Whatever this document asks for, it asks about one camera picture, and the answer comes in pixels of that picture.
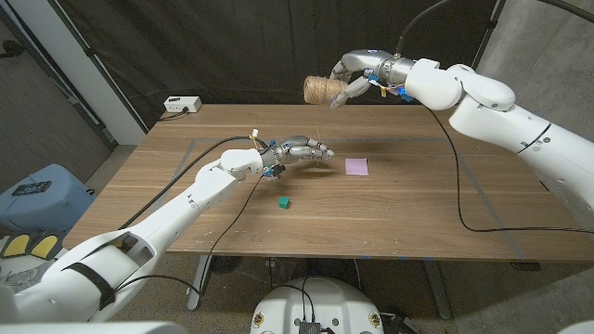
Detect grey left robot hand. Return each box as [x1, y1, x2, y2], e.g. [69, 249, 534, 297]
[260, 135, 335, 169]

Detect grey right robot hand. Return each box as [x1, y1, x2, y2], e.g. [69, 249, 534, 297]
[329, 48, 415, 109]

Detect brown twine spool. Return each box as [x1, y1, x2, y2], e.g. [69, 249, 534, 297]
[303, 75, 350, 140]

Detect pink sticky note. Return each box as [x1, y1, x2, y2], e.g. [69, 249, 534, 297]
[344, 158, 369, 177]

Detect black backdrop curtain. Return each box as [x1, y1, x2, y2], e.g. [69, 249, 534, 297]
[48, 0, 507, 134]

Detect black backdrop stand pole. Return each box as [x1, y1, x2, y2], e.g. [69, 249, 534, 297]
[45, 0, 150, 135]
[471, 0, 507, 71]

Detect white power box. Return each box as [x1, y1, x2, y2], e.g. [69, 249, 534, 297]
[163, 96, 203, 114]

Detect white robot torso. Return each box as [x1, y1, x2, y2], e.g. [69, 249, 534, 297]
[250, 276, 385, 334]

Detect grey table leg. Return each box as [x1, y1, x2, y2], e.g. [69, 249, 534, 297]
[422, 259, 452, 320]
[187, 254, 214, 311]

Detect yellow black foot pedal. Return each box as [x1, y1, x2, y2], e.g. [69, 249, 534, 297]
[30, 233, 61, 259]
[0, 233, 32, 259]

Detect grey sneaker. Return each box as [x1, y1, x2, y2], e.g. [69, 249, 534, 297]
[0, 263, 47, 294]

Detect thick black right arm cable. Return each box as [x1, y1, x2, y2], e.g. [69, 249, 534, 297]
[394, 0, 594, 57]

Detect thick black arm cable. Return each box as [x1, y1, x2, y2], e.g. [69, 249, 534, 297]
[118, 135, 265, 231]
[394, 0, 594, 57]

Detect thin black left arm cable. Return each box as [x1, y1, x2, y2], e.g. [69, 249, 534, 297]
[113, 173, 275, 302]

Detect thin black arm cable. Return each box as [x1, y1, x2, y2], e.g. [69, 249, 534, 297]
[425, 106, 594, 235]
[113, 173, 275, 302]

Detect black power box cable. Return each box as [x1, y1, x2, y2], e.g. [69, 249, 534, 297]
[157, 107, 189, 122]

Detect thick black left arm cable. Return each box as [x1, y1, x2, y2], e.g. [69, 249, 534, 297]
[118, 135, 265, 231]

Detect black torso cable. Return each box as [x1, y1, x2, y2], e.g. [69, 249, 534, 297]
[273, 276, 316, 324]

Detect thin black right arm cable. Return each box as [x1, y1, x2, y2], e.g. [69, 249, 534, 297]
[425, 106, 594, 235]

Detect black wall rail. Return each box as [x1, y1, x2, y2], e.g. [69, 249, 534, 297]
[0, 4, 118, 150]

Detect black wall hook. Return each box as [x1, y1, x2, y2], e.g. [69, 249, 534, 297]
[0, 40, 27, 59]

